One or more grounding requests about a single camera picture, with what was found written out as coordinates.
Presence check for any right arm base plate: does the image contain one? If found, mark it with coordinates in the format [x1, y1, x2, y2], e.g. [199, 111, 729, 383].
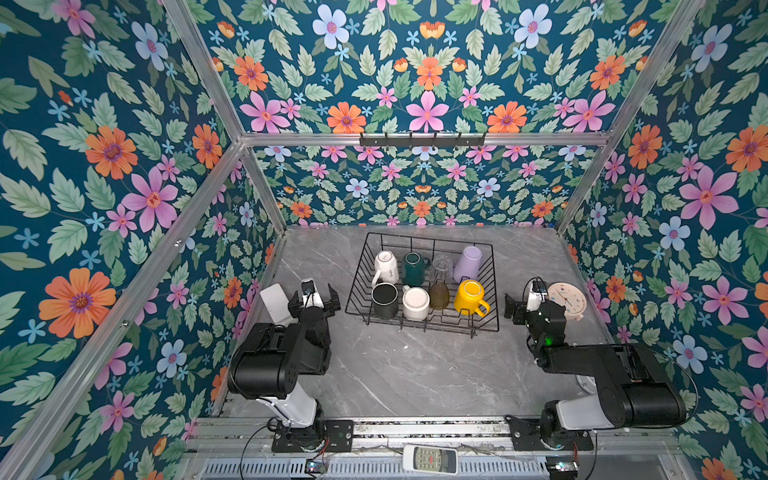
[504, 414, 595, 452]

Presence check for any aluminium frame post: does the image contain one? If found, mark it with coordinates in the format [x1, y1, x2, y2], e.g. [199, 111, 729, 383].
[164, 1, 287, 237]

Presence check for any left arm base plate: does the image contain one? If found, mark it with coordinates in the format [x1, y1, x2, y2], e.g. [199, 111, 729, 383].
[271, 420, 355, 453]

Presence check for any black mug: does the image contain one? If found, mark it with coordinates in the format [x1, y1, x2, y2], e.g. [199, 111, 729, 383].
[371, 282, 399, 319]

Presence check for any white rectangular box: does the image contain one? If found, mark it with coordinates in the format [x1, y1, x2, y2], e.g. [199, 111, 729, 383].
[260, 283, 295, 326]

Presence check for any black wire dish rack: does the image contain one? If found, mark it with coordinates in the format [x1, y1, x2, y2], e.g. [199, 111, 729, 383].
[344, 232, 501, 335]

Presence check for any yellow mug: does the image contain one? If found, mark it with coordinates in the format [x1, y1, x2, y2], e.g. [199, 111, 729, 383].
[454, 279, 490, 318]

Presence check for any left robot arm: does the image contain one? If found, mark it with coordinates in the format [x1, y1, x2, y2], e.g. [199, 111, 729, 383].
[227, 279, 341, 452]

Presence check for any red inside white mug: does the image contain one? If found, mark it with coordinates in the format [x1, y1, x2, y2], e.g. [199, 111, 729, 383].
[402, 285, 430, 322]

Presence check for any green mug cream inside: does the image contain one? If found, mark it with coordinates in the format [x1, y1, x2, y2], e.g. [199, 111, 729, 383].
[403, 251, 431, 287]

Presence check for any black hook rail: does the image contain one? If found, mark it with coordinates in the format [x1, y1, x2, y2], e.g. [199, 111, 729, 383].
[358, 132, 486, 149]

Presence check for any white remote control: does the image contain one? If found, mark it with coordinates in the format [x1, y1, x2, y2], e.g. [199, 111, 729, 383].
[402, 444, 459, 476]

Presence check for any clear glass cup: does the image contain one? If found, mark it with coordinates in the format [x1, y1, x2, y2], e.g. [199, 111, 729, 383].
[431, 254, 453, 284]

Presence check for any lilac cup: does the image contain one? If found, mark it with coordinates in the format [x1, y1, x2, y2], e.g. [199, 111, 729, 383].
[453, 245, 483, 284]

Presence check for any amber glass cup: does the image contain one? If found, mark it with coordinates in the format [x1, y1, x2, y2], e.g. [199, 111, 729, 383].
[429, 281, 451, 310]

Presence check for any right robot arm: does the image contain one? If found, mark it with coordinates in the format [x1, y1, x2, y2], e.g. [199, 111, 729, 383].
[504, 295, 687, 450]

